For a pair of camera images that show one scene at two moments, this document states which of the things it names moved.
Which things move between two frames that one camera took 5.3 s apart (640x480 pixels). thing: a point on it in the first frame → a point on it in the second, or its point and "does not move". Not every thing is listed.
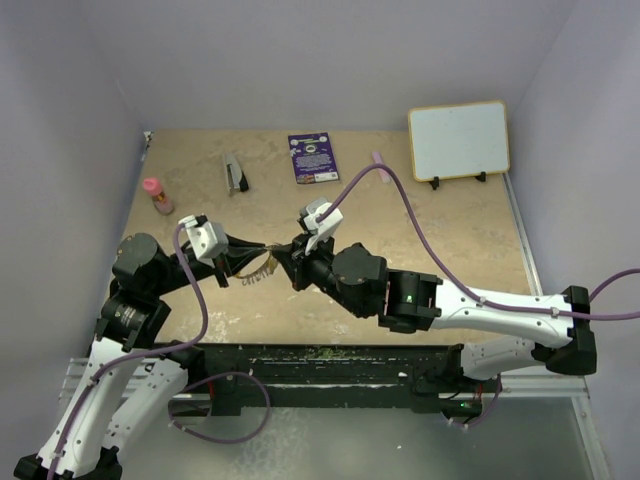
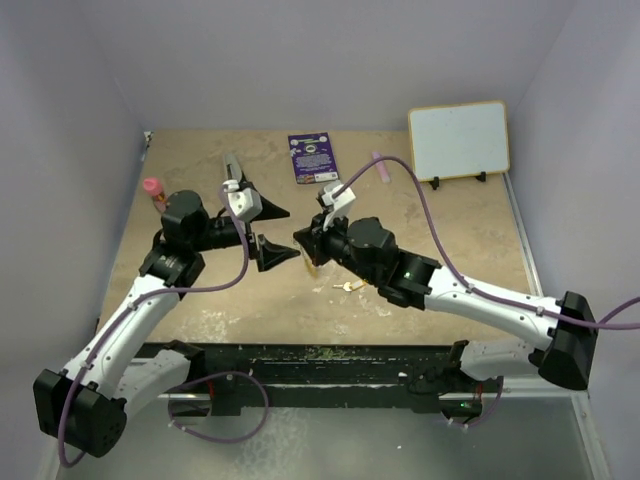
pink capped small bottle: (154, 188) does not move
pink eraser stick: (376, 155) does not move
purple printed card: (313, 158) does not move
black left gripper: (237, 256) → (265, 252)
